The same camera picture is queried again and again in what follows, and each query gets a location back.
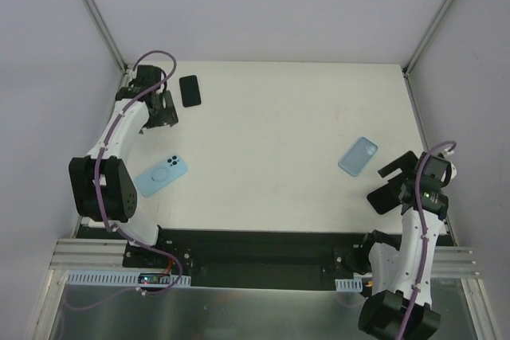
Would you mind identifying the black cased phone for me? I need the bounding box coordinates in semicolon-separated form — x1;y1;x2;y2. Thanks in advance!
367;184;401;215

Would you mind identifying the black smartphone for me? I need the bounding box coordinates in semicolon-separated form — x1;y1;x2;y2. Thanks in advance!
179;75;202;107

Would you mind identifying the light blue phone case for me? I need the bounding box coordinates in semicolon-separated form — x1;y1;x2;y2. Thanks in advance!
338;137;379;177

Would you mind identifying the light blue cased phone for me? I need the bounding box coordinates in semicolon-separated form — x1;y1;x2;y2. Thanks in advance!
134;154;188;197

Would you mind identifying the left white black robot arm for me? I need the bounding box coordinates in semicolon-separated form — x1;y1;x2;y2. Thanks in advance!
69;64;187;268

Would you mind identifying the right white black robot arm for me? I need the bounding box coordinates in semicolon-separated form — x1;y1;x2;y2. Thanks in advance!
342;151;454;339

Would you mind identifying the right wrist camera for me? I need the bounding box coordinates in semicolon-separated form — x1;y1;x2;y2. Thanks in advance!
437;149;457;187

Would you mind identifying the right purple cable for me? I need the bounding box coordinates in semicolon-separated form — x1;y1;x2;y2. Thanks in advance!
342;140;457;340

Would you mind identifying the right white cable duct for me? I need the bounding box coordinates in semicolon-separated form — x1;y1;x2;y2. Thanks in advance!
335;277;363;293

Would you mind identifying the white cable duct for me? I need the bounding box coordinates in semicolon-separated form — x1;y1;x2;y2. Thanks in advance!
335;277;363;293
68;270;191;288

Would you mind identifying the left aluminium corner post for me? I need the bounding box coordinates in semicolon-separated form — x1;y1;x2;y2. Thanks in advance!
81;0;128;73

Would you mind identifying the aluminium corner post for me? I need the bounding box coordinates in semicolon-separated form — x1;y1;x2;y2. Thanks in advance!
81;0;128;73
402;0;456;79

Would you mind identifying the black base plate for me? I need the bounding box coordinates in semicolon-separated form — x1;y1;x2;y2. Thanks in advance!
75;226;455;289

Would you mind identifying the aluminium frame rail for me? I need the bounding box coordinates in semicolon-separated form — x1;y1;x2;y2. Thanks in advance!
49;238;481;279

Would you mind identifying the left white cable duct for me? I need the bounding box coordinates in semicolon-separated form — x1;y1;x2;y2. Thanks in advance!
68;270;191;288

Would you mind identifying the right aluminium corner post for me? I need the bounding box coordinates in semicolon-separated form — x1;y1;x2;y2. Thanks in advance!
402;0;456;79

